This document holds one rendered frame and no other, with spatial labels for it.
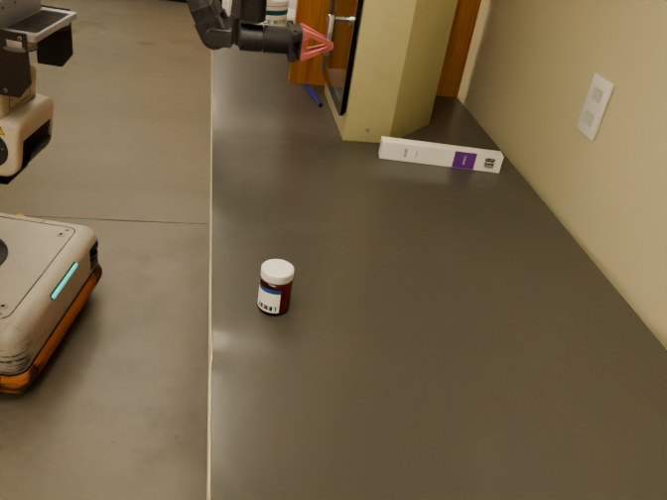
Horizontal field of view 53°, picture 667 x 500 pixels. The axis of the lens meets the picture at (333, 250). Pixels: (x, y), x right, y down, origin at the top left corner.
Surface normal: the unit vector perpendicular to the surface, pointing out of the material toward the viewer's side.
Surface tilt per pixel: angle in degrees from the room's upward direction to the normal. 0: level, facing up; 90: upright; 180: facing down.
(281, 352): 0
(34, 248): 0
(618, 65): 90
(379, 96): 90
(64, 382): 0
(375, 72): 90
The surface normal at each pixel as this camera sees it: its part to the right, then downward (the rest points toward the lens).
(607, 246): -0.98, -0.04
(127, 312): 0.14, -0.84
